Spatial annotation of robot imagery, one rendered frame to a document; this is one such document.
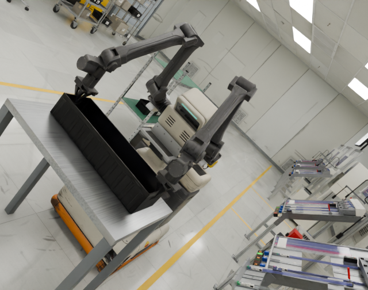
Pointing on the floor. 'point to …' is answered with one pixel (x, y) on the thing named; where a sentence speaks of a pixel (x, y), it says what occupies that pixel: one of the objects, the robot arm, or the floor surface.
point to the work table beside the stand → (77, 188)
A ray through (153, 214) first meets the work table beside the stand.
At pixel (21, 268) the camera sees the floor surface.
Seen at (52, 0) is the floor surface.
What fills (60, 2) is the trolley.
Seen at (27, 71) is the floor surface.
